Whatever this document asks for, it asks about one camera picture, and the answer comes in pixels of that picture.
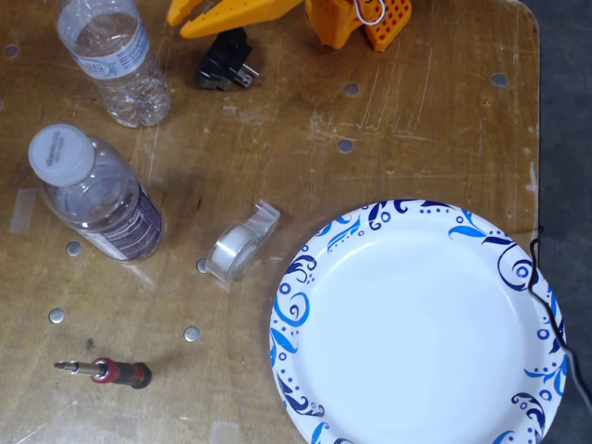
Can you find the black power plug adapter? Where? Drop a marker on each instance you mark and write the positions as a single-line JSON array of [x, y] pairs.
[[222, 60]]

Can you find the paper plate with blue print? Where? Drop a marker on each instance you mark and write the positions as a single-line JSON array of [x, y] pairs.
[[407, 333]]

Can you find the clear bottle with blue label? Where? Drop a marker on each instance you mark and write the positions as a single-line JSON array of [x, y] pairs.
[[115, 60]]

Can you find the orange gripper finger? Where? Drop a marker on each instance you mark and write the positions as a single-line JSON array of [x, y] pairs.
[[182, 11], [231, 18]]

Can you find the clear bottle with purple label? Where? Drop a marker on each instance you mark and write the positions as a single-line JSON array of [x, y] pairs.
[[106, 203]]

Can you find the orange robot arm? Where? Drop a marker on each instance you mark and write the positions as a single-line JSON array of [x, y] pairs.
[[337, 23]]

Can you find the clear tape strip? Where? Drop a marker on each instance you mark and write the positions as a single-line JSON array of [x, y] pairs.
[[23, 210]]

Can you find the clear tape piece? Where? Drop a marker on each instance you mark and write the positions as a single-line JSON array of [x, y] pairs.
[[224, 434]]

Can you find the clear tape dispenser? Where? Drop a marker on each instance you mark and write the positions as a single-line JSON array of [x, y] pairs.
[[236, 245]]

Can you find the red black screwdriver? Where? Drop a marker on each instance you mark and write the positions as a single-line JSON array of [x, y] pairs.
[[125, 371]]

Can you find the round metal table rivet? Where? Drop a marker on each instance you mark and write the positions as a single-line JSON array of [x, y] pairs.
[[499, 80], [11, 51], [201, 265], [56, 315], [73, 249], [192, 333], [345, 146], [351, 89]]

